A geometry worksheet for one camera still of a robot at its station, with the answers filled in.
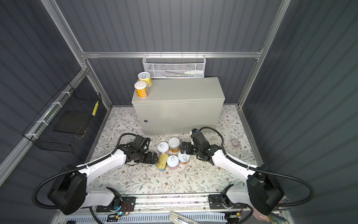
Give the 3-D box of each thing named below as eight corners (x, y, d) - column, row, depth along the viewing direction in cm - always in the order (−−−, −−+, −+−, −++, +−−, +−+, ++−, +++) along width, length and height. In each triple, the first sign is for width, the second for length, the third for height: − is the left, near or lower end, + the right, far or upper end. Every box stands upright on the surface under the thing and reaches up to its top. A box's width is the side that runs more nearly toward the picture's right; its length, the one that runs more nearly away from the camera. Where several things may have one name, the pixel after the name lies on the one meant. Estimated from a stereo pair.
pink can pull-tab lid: (167, 170, 87) (166, 166, 82) (167, 158, 91) (167, 155, 87) (179, 170, 87) (178, 166, 82) (179, 158, 91) (179, 155, 87)
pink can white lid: (158, 155, 93) (156, 151, 89) (159, 146, 98) (157, 141, 93) (168, 155, 93) (168, 151, 89) (169, 146, 98) (168, 141, 93)
